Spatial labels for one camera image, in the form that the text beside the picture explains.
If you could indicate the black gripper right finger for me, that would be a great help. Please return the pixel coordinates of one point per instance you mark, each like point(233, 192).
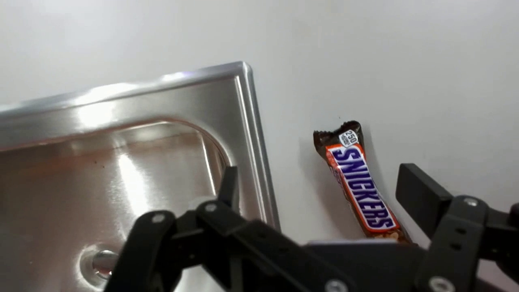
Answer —
point(460, 233)

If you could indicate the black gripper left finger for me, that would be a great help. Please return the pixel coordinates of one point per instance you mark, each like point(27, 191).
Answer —
point(163, 244)

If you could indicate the Snickers bar packet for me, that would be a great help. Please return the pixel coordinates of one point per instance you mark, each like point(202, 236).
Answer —
point(359, 189)

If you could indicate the round sink drain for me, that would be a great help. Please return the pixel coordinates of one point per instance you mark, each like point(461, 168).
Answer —
point(98, 265)

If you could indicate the stainless steel sink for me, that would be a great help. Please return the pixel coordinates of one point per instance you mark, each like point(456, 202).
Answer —
point(119, 163)

